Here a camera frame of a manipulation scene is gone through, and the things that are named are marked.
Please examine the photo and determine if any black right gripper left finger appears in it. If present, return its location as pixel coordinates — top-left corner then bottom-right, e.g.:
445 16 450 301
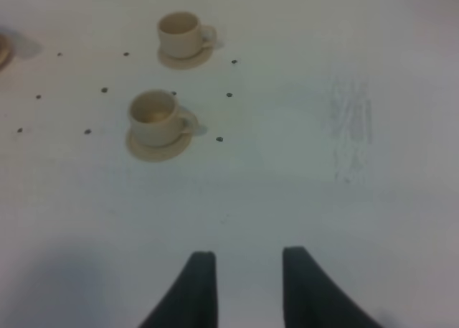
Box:
141 251 218 328

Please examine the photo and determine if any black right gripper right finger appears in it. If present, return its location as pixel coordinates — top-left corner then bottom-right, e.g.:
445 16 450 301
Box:
283 247 380 328

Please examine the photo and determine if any beige teapot saucer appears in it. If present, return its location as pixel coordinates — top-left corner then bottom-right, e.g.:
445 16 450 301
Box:
0 34 11 67

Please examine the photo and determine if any beige near cup saucer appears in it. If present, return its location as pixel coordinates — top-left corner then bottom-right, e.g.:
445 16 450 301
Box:
126 130 192 162

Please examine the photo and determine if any beige cup saucer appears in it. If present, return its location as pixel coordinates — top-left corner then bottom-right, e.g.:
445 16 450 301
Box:
156 44 214 70
126 130 192 162

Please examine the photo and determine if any beige near teacup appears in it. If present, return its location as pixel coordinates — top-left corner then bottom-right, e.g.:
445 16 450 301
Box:
128 90 199 148

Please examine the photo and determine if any beige teacup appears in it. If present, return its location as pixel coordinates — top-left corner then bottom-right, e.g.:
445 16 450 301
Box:
128 90 199 148
157 11 217 60

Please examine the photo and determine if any beige far cup saucer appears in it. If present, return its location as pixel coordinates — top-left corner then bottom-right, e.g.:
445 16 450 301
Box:
156 44 214 70

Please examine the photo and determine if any beige far teacup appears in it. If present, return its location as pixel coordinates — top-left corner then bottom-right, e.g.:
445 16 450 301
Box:
157 11 217 60

